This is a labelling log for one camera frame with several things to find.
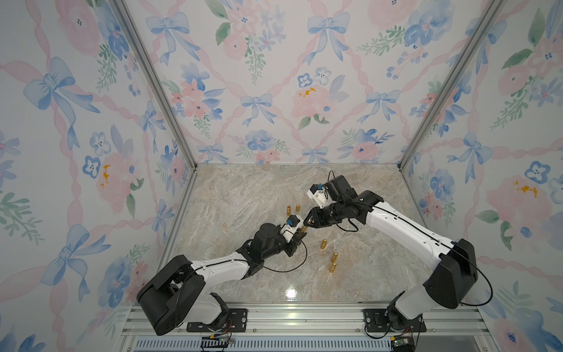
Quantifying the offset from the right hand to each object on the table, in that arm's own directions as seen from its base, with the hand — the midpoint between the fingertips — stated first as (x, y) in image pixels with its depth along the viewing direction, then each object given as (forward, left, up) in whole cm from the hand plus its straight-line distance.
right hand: (307, 221), depth 78 cm
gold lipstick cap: (+16, +3, -15) cm, 22 cm away
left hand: (-1, +1, -4) cm, 5 cm away
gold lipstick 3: (-2, -7, -14) cm, 16 cm away
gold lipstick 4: (-11, -10, -15) cm, 21 cm away
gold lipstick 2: (+15, +7, -14) cm, 21 cm away
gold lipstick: (-2, +1, -2) cm, 3 cm away
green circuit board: (-34, -32, -22) cm, 51 cm away
